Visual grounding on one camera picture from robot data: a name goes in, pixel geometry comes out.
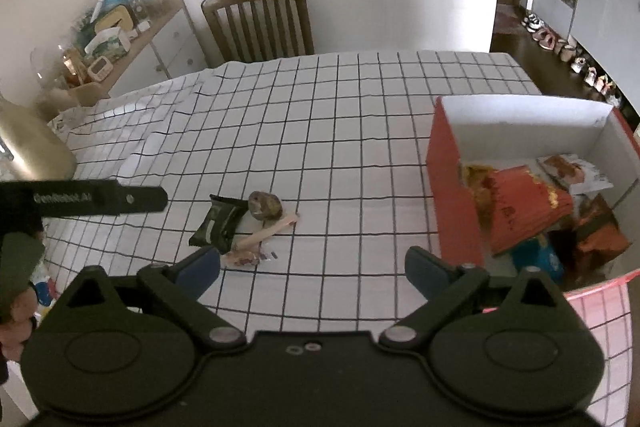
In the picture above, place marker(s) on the grey cabinet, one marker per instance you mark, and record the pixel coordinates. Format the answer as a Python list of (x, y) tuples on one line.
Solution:
[(595, 12)]

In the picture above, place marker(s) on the red snack bag gold print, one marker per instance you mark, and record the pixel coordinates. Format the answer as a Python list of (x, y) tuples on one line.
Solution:
[(520, 207)]

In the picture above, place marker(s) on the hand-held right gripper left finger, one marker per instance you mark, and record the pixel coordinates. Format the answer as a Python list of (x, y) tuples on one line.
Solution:
[(200, 273)]

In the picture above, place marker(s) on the yellow box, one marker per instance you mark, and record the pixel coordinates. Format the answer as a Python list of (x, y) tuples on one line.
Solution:
[(115, 18)]

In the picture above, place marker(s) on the person's left hand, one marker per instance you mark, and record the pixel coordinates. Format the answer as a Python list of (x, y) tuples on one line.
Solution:
[(22, 309)]

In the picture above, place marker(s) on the dark green snack packet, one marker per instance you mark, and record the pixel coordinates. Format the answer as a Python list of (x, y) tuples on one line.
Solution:
[(217, 222)]

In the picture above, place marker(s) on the white kitchen timer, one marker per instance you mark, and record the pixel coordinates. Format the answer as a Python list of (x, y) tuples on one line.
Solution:
[(99, 69)]

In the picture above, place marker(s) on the white sideboard wooden top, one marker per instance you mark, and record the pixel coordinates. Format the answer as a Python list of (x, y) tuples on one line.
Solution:
[(172, 42)]

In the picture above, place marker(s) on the red cardboard box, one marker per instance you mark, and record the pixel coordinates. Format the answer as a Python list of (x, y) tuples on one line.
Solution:
[(450, 207)]

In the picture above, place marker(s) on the green tissue box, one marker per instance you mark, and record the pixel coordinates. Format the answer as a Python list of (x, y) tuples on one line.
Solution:
[(110, 44)]

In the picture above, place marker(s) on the pink and white snack packet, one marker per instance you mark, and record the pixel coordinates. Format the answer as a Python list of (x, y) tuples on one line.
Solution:
[(565, 169)]

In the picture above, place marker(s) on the small wooden box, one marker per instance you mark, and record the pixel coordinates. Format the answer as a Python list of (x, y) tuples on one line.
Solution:
[(90, 94)]

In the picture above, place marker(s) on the clear glass jar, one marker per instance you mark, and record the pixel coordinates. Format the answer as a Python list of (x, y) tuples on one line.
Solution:
[(47, 67)]

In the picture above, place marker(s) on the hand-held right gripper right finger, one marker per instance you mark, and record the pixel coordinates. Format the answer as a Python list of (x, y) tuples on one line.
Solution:
[(425, 272)]

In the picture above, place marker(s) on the round foil-wrapped brown snack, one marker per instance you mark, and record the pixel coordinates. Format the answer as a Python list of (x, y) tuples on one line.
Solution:
[(266, 206)]

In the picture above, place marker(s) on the row of shoes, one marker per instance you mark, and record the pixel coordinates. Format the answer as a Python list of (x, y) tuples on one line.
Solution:
[(545, 38)]

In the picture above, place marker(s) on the beige stick snack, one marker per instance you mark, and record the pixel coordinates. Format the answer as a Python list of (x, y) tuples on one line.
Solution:
[(265, 233)]

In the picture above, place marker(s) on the blue snack packet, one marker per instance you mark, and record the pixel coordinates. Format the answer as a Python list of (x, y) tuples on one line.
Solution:
[(537, 257)]

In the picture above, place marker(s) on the gold rounded vessel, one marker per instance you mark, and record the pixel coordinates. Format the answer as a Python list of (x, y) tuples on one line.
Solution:
[(30, 147)]

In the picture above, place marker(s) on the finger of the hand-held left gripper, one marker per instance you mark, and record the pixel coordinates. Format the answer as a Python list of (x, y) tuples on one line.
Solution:
[(145, 199)]

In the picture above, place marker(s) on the white checkered tablecloth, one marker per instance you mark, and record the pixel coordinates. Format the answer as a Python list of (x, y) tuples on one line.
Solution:
[(350, 157)]

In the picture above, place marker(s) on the copper foil snack bag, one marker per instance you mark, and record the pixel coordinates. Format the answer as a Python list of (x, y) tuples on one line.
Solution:
[(597, 232)]

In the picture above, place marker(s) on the amber glass jar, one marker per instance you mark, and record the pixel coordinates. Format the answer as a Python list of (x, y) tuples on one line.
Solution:
[(74, 64)]

